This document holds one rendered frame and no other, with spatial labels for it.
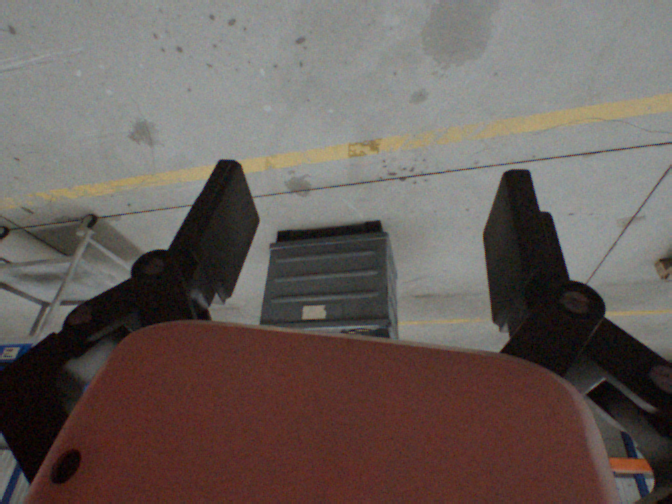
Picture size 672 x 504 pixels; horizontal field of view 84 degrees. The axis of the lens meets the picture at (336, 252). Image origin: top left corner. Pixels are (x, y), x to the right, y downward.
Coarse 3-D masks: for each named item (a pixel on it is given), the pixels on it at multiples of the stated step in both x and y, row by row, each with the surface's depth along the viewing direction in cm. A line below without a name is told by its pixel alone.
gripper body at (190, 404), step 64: (192, 320) 9; (128, 384) 7; (192, 384) 7; (256, 384) 7; (320, 384) 7; (384, 384) 7; (448, 384) 7; (512, 384) 7; (64, 448) 7; (128, 448) 6; (192, 448) 6; (256, 448) 6; (320, 448) 6; (384, 448) 6; (448, 448) 6; (512, 448) 6; (576, 448) 6
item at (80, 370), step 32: (32, 352) 10; (64, 352) 9; (96, 352) 10; (0, 384) 9; (32, 384) 9; (64, 384) 9; (0, 416) 9; (32, 416) 9; (64, 416) 8; (32, 448) 8; (32, 480) 8
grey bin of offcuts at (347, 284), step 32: (288, 256) 240; (320, 256) 233; (352, 256) 229; (384, 256) 223; (288, 288) 228; (320, 288) 223; (352, 288) 217; (384, 288) 213; (288, 320) 217; (320, 320) 212; (352, 320) 206; (384, 320) 201
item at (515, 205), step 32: (512, 192) 11; (512, 224) 10; (544, 224) 11; (512, 256) 10; (544, 256) 9; (512, 288) 10; (544, 288) 9; (512, 320) 10; (608, 320) 9; (608, 352) 8; (640, 352) 8; (576, 384) 9; (640, 384) 8; (608, 416) 9
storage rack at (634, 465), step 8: (624, 432) 463; (624, 440) 459; (632, 440) 457; (632, 448) 453; (632, 456) 449; (616, 464) 380; (624, 464) 378; (632, 464) 377; (640, 464) 375; (616, 472) 436; (624, 472) 425; (632, 472) 416; (640, 472) 407; (648, 472) 398; (640, 480) 436; (640, 488) 433; (640, 496) 433
